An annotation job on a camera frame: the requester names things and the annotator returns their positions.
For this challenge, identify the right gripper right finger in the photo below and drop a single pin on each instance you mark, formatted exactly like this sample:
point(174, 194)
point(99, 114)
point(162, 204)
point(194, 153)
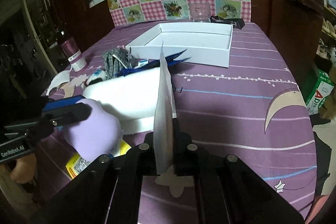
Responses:
point(226, 189)

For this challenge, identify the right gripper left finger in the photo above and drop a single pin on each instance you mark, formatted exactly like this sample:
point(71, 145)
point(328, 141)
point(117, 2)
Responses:
point(108, 190)

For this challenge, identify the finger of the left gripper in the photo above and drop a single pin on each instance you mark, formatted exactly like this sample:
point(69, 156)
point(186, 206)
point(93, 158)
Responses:
point(56, 104)
point(66, 115)

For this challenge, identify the lilac soft pillow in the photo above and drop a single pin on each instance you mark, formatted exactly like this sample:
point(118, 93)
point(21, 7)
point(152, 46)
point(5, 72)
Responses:
point(99, 134)

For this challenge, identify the yellow tissue pack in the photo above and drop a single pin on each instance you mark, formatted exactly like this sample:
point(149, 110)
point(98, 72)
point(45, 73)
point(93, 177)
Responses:
point(77, 164)

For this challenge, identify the white foam block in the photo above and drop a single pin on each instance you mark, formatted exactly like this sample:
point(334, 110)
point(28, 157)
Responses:
point(131, 99)

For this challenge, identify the grey plaid fabric pouch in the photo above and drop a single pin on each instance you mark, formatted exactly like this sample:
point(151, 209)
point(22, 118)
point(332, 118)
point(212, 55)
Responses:
point(117, 59)

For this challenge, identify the clear packet with contents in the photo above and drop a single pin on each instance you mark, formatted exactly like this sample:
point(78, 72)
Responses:
point(163, 119)

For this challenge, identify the blue plastic packet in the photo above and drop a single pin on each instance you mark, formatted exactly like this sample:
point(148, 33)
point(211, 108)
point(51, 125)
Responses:
point(171, 60)

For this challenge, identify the white plush snowman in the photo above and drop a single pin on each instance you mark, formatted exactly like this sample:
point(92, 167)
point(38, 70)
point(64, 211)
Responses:
point(97, 76)

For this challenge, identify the person's left hand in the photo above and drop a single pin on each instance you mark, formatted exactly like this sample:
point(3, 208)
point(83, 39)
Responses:
point(24, 170)

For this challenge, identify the white face mask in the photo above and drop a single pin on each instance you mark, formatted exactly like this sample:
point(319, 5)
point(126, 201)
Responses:
point(60, 80)

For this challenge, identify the purple lidded bottle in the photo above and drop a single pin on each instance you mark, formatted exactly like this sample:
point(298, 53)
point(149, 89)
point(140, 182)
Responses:
point(74, 55)

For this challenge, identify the purple striped tablecloth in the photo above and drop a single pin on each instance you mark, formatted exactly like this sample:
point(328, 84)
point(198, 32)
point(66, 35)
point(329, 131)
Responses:
point(224, 110)

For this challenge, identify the green white carton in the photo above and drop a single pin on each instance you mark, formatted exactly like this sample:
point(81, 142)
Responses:
point(317, 87)

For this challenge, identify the white shallow box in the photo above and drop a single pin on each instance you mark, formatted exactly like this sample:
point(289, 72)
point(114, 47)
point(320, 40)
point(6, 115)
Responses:
point(200, 43)

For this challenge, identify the clear drinking glass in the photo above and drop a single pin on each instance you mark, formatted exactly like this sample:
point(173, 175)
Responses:
point(200, 12)

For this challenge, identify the black clip holder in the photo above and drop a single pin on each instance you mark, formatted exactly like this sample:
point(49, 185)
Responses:
point(236, 22)

